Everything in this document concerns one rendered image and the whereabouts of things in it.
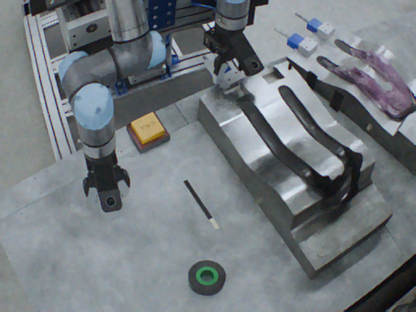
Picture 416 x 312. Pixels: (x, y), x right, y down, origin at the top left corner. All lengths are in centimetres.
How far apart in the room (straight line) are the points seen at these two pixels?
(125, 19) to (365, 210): 71
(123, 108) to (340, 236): 118
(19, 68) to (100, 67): 168
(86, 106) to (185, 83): 130
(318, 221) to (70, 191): 58
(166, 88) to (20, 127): 71
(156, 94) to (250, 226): 102
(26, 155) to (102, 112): 144
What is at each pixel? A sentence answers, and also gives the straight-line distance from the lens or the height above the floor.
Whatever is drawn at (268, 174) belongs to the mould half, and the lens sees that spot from 134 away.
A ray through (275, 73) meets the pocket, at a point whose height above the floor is 86.
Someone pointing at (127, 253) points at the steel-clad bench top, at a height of 80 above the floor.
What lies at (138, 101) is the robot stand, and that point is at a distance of 229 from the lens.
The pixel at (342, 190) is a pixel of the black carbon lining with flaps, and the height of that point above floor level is 87.
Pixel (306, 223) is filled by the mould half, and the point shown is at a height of 86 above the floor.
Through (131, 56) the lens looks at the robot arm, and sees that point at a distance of 117.
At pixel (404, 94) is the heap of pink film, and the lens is 161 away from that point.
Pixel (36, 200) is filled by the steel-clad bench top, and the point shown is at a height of 80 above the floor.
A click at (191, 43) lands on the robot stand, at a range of 248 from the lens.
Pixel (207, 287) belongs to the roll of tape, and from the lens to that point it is 129.
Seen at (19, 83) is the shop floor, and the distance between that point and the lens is 275.
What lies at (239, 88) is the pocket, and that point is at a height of 86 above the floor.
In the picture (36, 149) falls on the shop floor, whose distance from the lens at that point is 249.
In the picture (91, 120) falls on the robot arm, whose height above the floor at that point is 118.
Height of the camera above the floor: 206
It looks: 58 degrees down
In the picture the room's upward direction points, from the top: 6 degrees clockwise
